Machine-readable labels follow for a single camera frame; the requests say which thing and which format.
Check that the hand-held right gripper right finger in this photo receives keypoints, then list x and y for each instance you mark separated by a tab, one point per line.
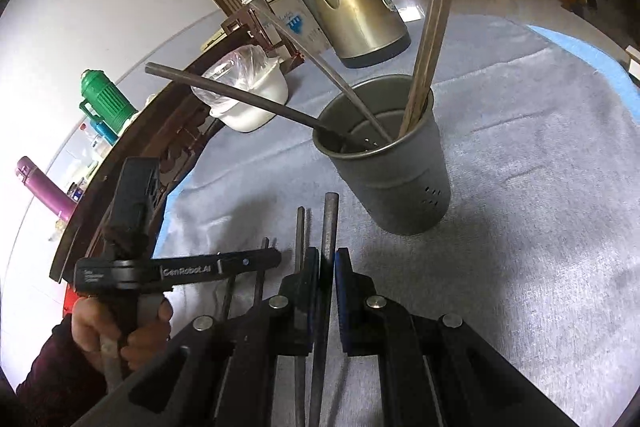
342	302

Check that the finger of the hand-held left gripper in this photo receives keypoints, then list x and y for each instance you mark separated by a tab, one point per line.
255	261

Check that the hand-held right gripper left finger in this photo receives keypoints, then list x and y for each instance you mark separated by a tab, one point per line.
312	302

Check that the grey metal chopstick holder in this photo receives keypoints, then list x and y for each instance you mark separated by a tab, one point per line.
395	187

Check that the pair of chopsticks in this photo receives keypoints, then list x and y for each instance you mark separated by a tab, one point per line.
444	7

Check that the person's left forearm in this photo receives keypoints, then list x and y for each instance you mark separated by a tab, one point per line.
55	382

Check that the person's left hand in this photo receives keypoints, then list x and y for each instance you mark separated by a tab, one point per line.
150	337

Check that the dark carved wooden sideboard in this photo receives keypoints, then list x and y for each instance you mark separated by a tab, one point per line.
170	142

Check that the blue label water bottle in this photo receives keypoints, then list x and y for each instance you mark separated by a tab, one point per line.
102	132

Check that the purple thermos flask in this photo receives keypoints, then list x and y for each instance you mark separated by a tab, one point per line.
42	187

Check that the green thermos jug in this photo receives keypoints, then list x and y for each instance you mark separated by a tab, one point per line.
107	99

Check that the clear plastic bag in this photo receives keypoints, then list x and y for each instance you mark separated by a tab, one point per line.
235	67

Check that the white plastic bowl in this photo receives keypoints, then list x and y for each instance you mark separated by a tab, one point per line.
272	89

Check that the grey fleece table cloth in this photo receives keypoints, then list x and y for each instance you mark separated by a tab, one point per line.
525	207

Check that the brown wooden chair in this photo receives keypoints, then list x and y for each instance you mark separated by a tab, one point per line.
240	24

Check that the white appliance with blue print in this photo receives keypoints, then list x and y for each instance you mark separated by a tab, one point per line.
300	22

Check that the golden electric kettle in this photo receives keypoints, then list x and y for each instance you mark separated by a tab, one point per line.
355	17

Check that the blue table cloth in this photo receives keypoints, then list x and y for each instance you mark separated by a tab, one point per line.
575	44

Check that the white box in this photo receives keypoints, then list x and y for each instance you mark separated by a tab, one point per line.
632	62

